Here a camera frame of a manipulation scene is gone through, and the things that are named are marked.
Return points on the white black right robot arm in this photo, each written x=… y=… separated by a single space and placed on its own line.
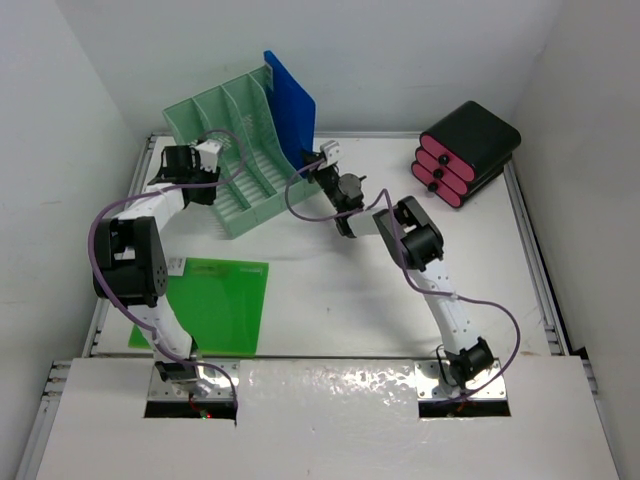
x=414 y=241

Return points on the green plastic folder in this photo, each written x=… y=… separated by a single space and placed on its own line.
x=218 y=302

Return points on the black pink drawer box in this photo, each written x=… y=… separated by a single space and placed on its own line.
x=463 y=152

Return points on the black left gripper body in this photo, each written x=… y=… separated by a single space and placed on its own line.
x=200 y=175

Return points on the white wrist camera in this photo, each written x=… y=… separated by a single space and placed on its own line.
x=209 y=152
x=332 y=152

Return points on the blue plastic folder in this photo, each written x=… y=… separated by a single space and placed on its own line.
x=293 y=110

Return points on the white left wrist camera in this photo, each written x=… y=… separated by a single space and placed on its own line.
x=209 y=152

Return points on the mint green file organizer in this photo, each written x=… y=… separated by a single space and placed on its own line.
x=238 y=115

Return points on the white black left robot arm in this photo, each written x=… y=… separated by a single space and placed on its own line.
x=130 y=268

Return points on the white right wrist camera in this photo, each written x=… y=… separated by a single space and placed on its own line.
x=332 y=152

